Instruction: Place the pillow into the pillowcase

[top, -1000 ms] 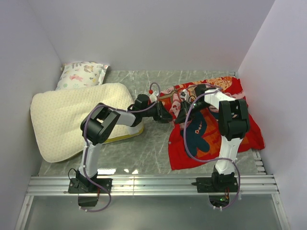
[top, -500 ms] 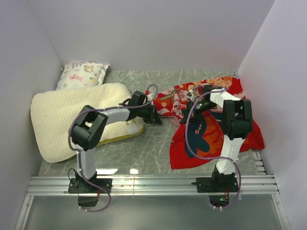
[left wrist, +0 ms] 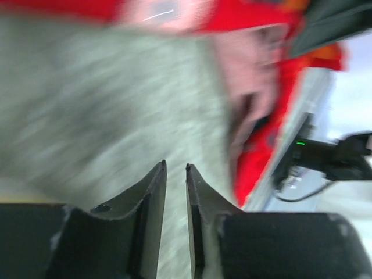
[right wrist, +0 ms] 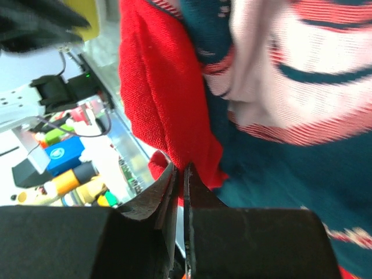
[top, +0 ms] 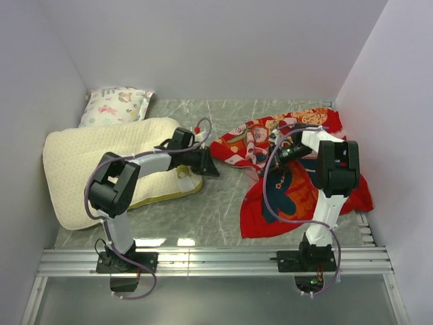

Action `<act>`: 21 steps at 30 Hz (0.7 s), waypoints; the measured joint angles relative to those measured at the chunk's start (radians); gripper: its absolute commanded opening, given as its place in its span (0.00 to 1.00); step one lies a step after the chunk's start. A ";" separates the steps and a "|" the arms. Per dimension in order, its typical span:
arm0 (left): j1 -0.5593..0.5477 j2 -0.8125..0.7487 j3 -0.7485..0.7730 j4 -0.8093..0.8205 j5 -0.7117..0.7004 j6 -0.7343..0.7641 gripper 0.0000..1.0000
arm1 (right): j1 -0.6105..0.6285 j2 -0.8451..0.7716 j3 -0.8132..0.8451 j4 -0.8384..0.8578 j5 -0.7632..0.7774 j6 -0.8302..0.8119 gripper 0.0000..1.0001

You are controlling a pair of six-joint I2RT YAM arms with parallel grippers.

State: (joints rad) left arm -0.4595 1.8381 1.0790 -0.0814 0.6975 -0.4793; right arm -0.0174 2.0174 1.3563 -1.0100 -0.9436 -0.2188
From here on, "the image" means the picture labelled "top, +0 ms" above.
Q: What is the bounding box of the cream yellow-edged pillow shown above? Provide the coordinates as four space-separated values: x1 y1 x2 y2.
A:
42 116 204 232

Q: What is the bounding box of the floral patterned small pillow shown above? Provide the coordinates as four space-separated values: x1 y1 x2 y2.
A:
78 87 154 128

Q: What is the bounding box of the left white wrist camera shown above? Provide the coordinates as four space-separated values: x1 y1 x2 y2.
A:
193 126 207 142

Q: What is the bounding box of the red cartoon pillowcase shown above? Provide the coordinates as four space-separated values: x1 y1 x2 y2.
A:
209 107 375 240

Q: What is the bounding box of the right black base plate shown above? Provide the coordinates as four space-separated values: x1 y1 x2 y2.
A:
275 251 337 273

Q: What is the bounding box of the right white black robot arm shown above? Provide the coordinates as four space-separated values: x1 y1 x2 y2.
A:
263 123 361 271

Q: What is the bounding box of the aluminium rail frame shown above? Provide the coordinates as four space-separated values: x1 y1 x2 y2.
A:
22 213 410 324

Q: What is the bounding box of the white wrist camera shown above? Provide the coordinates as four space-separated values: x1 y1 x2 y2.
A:
269 129 281 144
193 126 207 142

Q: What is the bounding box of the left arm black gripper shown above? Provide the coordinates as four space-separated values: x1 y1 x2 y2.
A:
181 146 219 177

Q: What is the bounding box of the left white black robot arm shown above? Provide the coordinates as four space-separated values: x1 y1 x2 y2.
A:
84 127 219 272

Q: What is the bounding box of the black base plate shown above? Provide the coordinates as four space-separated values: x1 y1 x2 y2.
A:
95 251 158 274
275 251 337 273

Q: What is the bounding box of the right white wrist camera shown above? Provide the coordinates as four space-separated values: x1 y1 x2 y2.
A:
269 129 281 144

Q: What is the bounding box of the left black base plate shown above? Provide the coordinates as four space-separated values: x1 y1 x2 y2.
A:
95 251 158 274

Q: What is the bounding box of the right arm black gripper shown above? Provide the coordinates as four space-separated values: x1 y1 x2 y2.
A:
260 144 312 179

